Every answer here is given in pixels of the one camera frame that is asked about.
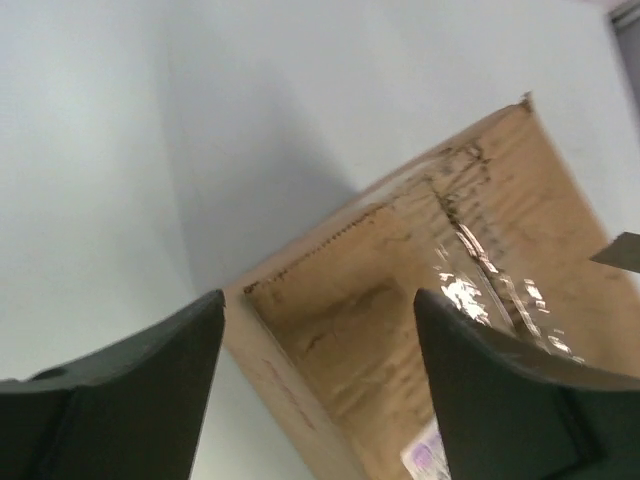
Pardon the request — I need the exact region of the brown cardboard express box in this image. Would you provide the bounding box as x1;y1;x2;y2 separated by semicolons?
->
225;99;639;479

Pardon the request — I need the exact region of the white shipping label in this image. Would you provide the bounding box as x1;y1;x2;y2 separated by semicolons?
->
401;418;451;480

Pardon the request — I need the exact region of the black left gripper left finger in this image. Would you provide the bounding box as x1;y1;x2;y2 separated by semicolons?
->
1;290;224;479

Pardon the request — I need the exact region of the yellow utility knife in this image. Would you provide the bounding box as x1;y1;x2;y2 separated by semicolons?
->
590;232;640;273

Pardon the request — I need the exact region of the right aluminium frame post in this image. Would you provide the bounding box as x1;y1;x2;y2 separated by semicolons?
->
608;0;640;104

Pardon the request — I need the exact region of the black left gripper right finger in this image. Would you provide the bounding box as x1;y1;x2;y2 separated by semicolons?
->
414;289;639;479

